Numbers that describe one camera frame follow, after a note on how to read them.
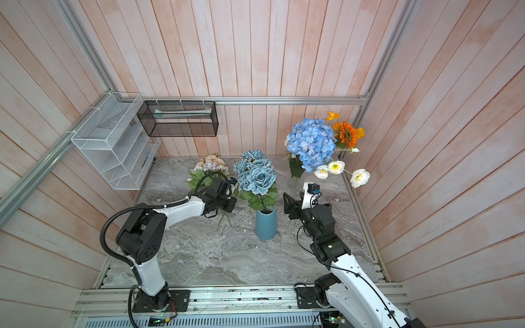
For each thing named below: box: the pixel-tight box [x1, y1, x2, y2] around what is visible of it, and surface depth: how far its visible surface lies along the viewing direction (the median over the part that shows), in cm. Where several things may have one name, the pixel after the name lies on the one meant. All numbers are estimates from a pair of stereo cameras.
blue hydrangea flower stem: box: [285, 118, 338, 180], surface depth 66 cm
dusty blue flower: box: [233, 149, 279, 213], surface depth 68 cm
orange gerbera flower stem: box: [332, 120, 358, 149], surface depth 75 cm
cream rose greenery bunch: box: [185, 153, 230, 193], surface depth 103 cm
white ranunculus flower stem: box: [313, 147, 371, 189], surface depth 62 cm
